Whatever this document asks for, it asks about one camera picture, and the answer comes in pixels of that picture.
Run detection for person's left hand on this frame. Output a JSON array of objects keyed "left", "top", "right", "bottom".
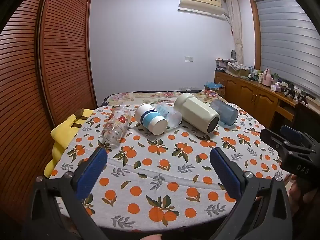
[{"left": 134, "top": 234, "right": 163, "bottom": 240}]

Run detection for cream insulated cup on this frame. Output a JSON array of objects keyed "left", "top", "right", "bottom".
[{"left": 174, "top": 92, "right": 220, "bottom": 134}]

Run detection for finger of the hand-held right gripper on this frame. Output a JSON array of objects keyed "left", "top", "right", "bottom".
[
  {"left": 280, "top": 125, "right": 313, "bottom": 146},
  {"left": 259, "top": 128, "right": 288, "bottom": 153}
]

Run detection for wooden sideboard cabinet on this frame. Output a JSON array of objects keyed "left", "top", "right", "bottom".
[{"left": 214, "top": 70, "right": 320, "bottom": 130}]

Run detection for yellow plush toy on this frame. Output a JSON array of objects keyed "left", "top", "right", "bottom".
[{"left": 44, "top": 108, "right": 94, "bottom": 177}]

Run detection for person's right hand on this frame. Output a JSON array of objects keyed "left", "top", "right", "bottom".
[{"left": 289, "top": 174, "right": 320, "bottom": 218}]

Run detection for white cup blue stripes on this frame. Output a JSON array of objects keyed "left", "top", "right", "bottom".
[{"left": 134, "top": 103, "right": 168, "bottom": 135}]

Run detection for blue cloth pile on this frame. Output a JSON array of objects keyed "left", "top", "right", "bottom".
[{"left": 204, "top": 81, "right": 225, "bottom": 90}]

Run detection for pink kettle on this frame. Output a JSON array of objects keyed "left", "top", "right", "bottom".
[{"left": 262, "top": 69, "right": 273, "bottom": 87}]

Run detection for blue translucent cup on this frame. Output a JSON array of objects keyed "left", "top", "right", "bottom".
[{"left": 209, "top": 99, "right": 239, "bottom": 126}]

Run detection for orange fruit printed bedsheet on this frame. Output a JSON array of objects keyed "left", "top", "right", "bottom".
[{"left": 44, "top": 104, "right": 290, "bottom": 233}]

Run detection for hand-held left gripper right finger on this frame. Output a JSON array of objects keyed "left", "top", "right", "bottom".
[{"left": 209, "top": 147, "right": 293, "bottom": 240}]

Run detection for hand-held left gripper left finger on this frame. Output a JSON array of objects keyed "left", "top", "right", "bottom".
[{"left": 24, "top": 146, "right": 110, "bottom": 240}]

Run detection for brown louvered wardrobe door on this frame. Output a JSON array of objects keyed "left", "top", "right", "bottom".
[
  {"left": 37, "top": 0, "right": 98, "bottom": 128},
  {"left": 0, "top": 0, "right": 58, "bottom": 220}
]

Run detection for cardboard box with papers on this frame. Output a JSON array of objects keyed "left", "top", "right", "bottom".
[{"left": 226, "top": 62, "right": 250, "bottom": 78}]

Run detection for white patterned curtain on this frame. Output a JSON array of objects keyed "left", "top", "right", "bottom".
[{"left": 225, "top": 0, "right": 245, "bottom": 65}]

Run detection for floral blanket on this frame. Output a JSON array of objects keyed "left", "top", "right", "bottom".
[{"left": 101, "top": 89, "right": 225, "bottom": 108}]

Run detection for cream wall air conditioner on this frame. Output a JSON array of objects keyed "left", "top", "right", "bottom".
[{"left": 178, "top": 0, "right": 227, "bottom": 20}]

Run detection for grey window blind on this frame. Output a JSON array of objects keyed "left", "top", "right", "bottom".
[{"left": 255, "top": 0, "right": 320, "bottom": 98}]

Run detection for wooden window frame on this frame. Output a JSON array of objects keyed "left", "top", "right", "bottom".
[{"left": 249, "top": 0, "right": 320, "bottom": 100}]

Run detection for black clamp tool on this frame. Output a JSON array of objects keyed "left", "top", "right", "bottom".
[
  {"left": 284, "top": 84, "right": 295, "bottom": 98},
  {"left": 296, "top": 91, "right": 308, "bottom": 104}
]

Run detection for clear plastic cup blue print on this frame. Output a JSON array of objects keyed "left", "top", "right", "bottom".
[{"left": 155, "top": 102, "right": 182, "bottom": 128}]

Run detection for clear glass cup red print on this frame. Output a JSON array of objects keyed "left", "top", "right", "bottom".
[{"left": 102, "top": 106, "right": 132, "bottom": 149}]

